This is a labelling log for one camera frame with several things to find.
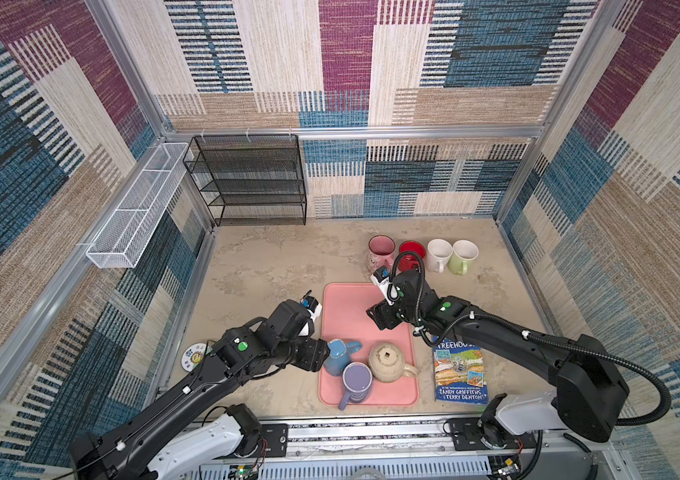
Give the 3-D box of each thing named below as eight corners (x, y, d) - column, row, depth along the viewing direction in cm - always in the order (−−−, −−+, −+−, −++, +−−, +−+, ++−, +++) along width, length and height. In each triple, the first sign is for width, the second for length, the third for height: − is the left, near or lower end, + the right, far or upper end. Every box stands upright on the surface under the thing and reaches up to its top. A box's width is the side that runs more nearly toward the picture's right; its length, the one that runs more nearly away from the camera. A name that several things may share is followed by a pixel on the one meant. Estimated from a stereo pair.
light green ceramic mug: (438, 271, 106) (445, 254, 99) (453, 253, 111) (461, 235, 104) (458, 283, 103) (467, 266, 95) (473, 264, 108) (482, 246, 100)
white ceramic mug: (414, 273, 108) (420, 255, 99) (427, 254, 113) (434, 235, 105) (435, 284, 105) (442, 266, 96) (447, 263, 110) (455, 244, 102)
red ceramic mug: (399, 274, 107) (403, 256, 99) (397, 259, 111) (401, 240, 103) (421, 274, 106) (426, 256, 98) (417, 259, 111) (423, 240, 103)
